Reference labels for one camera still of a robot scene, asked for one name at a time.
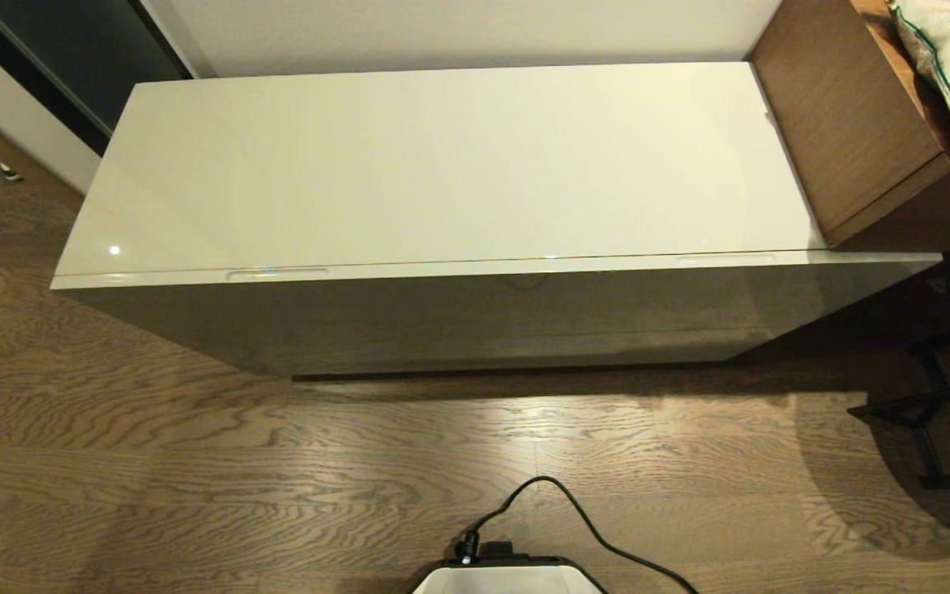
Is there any black base cable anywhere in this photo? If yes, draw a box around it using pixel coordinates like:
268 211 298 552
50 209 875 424
452 476 698 594

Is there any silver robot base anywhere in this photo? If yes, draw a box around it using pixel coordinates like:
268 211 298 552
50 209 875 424
412 554 608 594

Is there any beige long drawer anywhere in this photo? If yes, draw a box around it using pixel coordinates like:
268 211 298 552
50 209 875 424
50 250 943 341

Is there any beige glossy cabinet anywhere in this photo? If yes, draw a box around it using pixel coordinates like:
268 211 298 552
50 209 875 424
50 62 943 382

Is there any black metal stand frame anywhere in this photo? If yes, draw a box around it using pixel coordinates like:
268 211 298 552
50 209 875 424
846 318 950 489

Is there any brown wooden desk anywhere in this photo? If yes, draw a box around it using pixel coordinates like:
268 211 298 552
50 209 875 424
749 0 950 252

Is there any black glass panel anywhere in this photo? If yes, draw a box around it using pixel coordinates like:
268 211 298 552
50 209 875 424
0 0 191 158

